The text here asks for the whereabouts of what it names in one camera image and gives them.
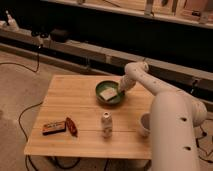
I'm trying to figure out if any green ceramic bowl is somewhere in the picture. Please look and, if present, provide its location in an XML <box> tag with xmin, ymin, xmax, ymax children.
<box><xmin>95</xmin><ymin>80</ymin><xmax>125</xmax><ymax>105</ymax></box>

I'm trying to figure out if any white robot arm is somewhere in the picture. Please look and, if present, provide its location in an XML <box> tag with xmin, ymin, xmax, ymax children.
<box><xmin>119</xmin><ymin>62</ymin><xmax>207</xmax><ymax>171</ymax></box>

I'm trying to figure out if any beige sponge in bowl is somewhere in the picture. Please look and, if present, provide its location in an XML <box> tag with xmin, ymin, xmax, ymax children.
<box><xmin>100</xmin><ymin>88</ymin><xmax>117</xmax><ymax>101</ymax></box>

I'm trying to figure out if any wooden table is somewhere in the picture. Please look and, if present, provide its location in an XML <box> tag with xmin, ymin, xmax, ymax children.
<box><xmin>24</xmin><ymin>75</ymin><xmax>153</xmax><ymax>159</ymax></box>

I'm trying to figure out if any small white bottle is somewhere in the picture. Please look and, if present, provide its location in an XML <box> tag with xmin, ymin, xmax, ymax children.
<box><xmin>101</xmin><ymin>112</ymin><xmax>113</xmax><ymax>138</ymax></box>

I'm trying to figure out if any red brown packet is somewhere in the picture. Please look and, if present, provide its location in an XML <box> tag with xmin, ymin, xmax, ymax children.
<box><xmin>66</xmin><ymin>117</ymin><xmax>78</xmax><ymax>137</ymax></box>

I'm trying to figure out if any white plastic cup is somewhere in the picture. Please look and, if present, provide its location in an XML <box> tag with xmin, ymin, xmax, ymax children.
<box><xmin>138</xmin><ymin>113</ymin><xmax>150</xmax><ymax>137</ymax></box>

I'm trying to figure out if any black round device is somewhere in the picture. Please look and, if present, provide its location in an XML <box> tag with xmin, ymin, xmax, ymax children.
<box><xmin>50</xmin><ymin>29</ymin><xmax>69</xmax><ymax>43</ymax></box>

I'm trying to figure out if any white spray bottle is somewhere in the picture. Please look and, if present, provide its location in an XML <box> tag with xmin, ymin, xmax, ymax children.
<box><xmin>5</xmin><ymin>10</ymin><xmax>19</xmax><ymax>31</ymax></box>

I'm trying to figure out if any black floor cable left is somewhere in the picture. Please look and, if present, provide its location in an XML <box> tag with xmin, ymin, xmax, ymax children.
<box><xmin>0</xmin><ymin>46</ymin><xmax>81</xmax><ymax>171</ymax></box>

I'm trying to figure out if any black cable right floor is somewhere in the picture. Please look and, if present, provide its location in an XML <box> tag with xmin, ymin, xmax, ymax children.
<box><xmin>194</xmin><ymin>126</ymin><xmax>213</xmax><ymax>164</ymax></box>

